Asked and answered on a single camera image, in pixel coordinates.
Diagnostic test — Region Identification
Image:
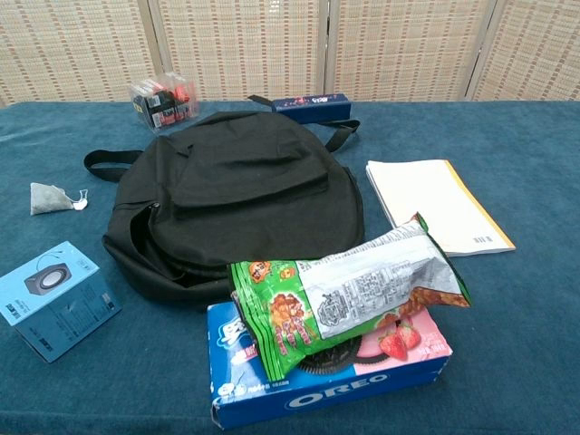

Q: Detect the black backpack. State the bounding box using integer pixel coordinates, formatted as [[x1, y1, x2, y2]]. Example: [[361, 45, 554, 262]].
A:
[[83, 94, 367, 312]]

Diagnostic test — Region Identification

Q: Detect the white book yellow spine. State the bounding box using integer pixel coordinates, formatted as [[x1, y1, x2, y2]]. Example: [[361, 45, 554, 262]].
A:
[[365, 159, 517, 258]]

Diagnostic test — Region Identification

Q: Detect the green snack bag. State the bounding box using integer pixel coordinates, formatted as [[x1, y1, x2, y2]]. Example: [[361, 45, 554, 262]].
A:
[[228, 211, 471, 382]]

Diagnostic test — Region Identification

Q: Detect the dark blue long box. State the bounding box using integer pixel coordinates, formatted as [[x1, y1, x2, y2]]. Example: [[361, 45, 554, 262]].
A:
[[271, 93, 353, 124]]

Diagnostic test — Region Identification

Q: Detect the clear plastic box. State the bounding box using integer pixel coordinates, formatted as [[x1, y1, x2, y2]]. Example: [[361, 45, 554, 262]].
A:
[[129, 72, 200, 135]]

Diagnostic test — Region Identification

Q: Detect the woven folding screen panel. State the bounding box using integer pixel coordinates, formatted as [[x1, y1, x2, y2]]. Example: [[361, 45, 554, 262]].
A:
[[470, 0, 580, 103], [324, 0, 499, 103], [147, 0, 330, 103], [0, 0, 153, 108]]

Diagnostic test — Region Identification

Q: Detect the blue pink Oreo box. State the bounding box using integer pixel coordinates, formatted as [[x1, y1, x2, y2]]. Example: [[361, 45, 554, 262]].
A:
[[206, 302, 454, 430]]

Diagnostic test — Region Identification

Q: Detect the blue table cloth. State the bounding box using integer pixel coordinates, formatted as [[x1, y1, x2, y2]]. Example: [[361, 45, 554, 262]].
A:
[[0, 100, 580, 435]]

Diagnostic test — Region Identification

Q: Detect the grey tea bag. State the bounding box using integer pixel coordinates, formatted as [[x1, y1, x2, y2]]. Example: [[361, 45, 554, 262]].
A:
[[29, 182, 90, 217]]

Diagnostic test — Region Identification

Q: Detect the light blue speaker box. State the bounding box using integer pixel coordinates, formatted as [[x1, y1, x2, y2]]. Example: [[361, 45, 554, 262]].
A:
[[0, 240, 123, 364]]

